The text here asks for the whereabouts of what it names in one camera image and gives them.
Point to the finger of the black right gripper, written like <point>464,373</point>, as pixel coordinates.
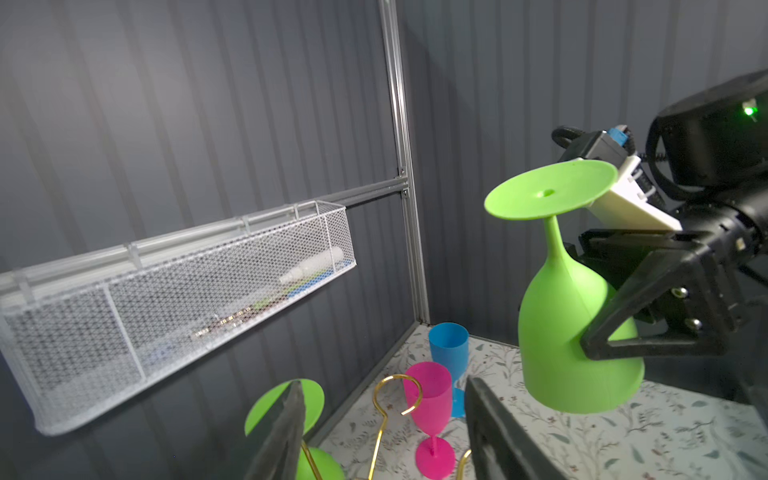
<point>676,286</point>

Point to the white mesh wall basket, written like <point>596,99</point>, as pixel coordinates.
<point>83,335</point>

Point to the green wine glass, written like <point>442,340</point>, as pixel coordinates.
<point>564,296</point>
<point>313,462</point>

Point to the pink wine glass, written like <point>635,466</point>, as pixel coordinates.
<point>435,458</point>

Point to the right aluminium corner post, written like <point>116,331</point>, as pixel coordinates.
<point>403,142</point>

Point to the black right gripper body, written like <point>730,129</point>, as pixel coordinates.
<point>732,224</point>

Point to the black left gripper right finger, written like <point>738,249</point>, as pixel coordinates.
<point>500,447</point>

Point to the blue wine glass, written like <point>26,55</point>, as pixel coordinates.
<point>449,346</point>

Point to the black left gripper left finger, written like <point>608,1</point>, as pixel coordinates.
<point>275,428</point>

